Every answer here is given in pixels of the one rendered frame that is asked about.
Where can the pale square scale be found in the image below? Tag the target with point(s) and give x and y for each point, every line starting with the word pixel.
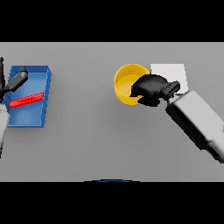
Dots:
pixel 172 74

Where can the red beaker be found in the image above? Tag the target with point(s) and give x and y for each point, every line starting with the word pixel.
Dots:
pixel 26 100

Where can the yellow bowl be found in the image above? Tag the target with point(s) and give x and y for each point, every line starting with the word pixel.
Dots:
pixel 127 84

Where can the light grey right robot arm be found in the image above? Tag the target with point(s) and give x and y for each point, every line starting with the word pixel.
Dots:
pixel 198 122

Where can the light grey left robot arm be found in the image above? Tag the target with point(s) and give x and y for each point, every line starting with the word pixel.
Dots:
pixel 2 125

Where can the blue tray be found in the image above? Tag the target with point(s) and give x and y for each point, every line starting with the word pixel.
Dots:
pixel 29 97

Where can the dark left robot hand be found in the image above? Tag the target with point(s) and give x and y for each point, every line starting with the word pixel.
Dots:
pixel 16 82

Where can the dark right robot hand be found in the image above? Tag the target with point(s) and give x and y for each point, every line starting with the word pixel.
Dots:
pixel 152 87

